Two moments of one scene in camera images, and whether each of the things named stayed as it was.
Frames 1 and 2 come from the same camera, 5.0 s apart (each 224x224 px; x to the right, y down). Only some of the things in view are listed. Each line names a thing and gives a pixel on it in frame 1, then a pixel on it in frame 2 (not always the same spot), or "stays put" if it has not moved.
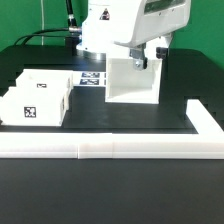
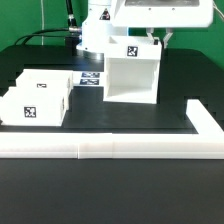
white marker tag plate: [89, 78] stays put
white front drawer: [34, 106] stays put
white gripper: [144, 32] → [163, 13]
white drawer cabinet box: [125, 85] stays put
